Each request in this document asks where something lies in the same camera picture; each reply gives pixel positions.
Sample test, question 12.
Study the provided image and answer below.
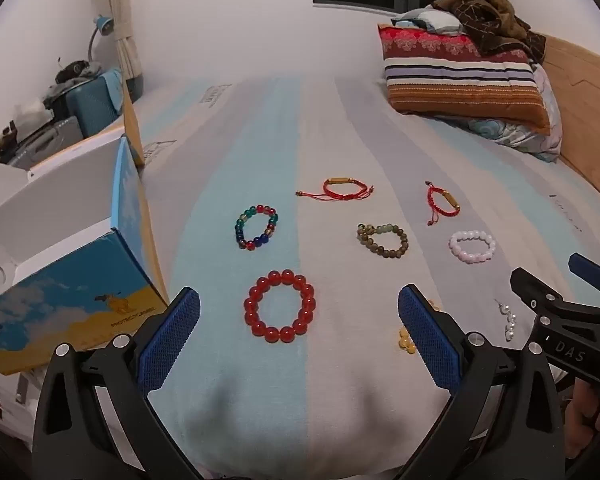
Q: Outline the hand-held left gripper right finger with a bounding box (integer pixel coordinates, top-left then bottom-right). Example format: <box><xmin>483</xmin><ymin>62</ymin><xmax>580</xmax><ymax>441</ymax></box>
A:
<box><xmin>395</xmin><ymin>284</ymin><xmax>568</xmax><ymax>480</ymax></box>

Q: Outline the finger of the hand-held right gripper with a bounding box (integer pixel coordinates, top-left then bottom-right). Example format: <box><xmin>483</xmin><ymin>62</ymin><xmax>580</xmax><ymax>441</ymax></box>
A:
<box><xmin>568</xmin><ymin>253</ymin><xmax>600</xmax><ymax>306</ymax></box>
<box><xmin>510</xmin><ymin>267</ymin><xmax>600</xmax><ymax>322</ymax></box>

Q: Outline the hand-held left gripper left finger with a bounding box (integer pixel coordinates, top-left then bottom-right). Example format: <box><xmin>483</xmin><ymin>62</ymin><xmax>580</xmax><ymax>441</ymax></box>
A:
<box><xmin>31</xmin><ymin>287</ymin><xmax>203</xmax><ymax>480</ymax></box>

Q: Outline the red bead bracelet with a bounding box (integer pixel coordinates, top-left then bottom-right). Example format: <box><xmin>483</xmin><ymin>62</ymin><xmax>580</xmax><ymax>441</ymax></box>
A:
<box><xmin>243</xmin><ymin>269</ymin><xmax>317</xmax><ymax>344</ymax></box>

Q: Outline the white bead bracelet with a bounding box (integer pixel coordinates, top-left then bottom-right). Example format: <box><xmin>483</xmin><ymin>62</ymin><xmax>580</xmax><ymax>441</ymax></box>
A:
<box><xmin>448</xmin><ymin>229</ymin><xmax>497</xmax><ymax>264</ymax></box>

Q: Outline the white cardboard box blue print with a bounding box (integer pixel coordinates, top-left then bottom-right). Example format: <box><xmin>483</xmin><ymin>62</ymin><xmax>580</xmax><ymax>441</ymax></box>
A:
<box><xmin>0</xmin><ymin>77</ymin><xmax>170</xmax><ymax>376</ymax></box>

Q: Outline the red string bracelet gold tube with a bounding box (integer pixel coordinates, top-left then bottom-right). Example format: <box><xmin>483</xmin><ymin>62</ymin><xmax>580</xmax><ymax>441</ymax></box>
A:
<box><xmin>425</xmin><ymin>181</ymin><xmax>462</xmax><ymax>226</ymax></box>
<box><xmin>295</xmin><ymin>176</ymin><xmax>376</xmax><ymax>202</ymax></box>

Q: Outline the brown green bead bracelet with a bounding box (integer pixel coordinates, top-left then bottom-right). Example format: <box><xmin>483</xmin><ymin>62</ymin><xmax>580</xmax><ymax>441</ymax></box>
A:
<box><xmin>356</xmin><ymin>221</ymin><xmax>410</xmax><ymax>257</ymax></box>

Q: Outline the multicolour glass bead bracelet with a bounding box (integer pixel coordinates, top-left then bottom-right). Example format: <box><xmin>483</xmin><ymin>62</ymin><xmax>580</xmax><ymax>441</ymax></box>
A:
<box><xmin>234</xmin><ymin>203</ymin><xmax>280</xmax><ymax>252</ymax></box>

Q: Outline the person's right hand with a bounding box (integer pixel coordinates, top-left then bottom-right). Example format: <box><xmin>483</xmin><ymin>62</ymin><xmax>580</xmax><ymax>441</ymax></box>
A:
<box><xmin>564</xmin><ymin>377</ymin><xmax>600</xmax><ymax>435</ymax></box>

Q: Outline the floral pillow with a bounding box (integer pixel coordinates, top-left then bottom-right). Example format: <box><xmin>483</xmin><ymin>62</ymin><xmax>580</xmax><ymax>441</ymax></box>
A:
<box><xmin>445</xmin><ymin>62</ymin><xmax>563</xmax><ymax>163</ymax></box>

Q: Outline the wooden headboard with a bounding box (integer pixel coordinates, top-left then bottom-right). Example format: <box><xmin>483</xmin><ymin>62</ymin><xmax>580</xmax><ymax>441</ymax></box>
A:
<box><xmin>537</xmin><ymin>32</ymin><xmax>600</xmax><ymax>221</ymax></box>

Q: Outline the striped pillow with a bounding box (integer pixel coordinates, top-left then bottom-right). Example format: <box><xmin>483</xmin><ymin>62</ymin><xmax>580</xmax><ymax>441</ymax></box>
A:
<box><xmin>378</xmin><ymin>22</ymin><xmax>552</xmax><ymax>135</ymax></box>

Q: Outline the grey suitcase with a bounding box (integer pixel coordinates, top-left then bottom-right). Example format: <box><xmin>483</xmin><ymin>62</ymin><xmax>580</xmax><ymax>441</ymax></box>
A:
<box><xmin>5</xmin><ymin>115</ymin><xmax>86</xmax><ymax>171</ymax></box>

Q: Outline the striped bed sheet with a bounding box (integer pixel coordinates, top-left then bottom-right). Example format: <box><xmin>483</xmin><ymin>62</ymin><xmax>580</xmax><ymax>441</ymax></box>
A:
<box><xmin>125</xmin><ymin>72</ymin><xmax>600</xmax><ymax>480</ymax></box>

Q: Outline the teal suitcase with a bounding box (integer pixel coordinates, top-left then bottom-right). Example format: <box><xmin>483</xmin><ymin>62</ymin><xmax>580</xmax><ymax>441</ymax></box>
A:
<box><xmin>67</xmin><ymin>67</ymin><xmax>126</xmax><ymax>138</ymax></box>

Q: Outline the white plastic bag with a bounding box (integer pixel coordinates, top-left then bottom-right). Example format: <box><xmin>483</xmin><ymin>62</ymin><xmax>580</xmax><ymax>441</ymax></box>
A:
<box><xmin>12</xmin><ymin>99</ymin><xmax>56</xmax><ymax>127</ymax></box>

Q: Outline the brown blanket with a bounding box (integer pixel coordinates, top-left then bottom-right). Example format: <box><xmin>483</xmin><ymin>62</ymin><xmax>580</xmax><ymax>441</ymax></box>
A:
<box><xmin>432</xmin><ymin>0</ymin><xmax>548</xmax><ymax>66</ymax></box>

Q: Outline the black bag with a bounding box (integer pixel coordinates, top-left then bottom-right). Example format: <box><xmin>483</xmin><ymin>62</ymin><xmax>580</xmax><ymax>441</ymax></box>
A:
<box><xmin>55</xmin><ymin>59</ymin><xmax>101</xmax><ymax>87</ymax></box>

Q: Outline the light blue cloth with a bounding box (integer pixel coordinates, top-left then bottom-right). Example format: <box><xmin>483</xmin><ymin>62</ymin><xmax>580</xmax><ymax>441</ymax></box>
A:
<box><xmin>392</xmin><ymin>7</ymin><xmax>463</xmax><ymax>37</ymax></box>

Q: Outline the blue desk lamp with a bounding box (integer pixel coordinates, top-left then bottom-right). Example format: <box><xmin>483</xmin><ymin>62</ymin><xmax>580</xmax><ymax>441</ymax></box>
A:
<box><xmin>87</xmin><ymin>14</ymin><xmax>117</xmax><ymax>61</ymax></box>

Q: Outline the cream curtain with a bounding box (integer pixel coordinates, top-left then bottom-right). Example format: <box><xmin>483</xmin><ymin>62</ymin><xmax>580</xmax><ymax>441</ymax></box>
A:
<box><xmin>92</xmin><ymin>0</ymin><xmax>146</xmax><ymax>103</ymax></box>

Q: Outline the yellow bead bracelet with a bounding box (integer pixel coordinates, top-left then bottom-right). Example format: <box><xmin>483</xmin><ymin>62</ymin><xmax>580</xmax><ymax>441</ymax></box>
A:
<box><xmin>397</xmin><ymin>299</ymin><xmax>441</xmax><ymax>356</ymax></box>

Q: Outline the pearl bead string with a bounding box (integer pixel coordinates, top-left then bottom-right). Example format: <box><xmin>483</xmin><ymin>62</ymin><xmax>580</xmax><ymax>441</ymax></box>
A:
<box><xmin>495</xmin><ymin>299</ymin><xmax>518</xmax><ymax>343</ymax></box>

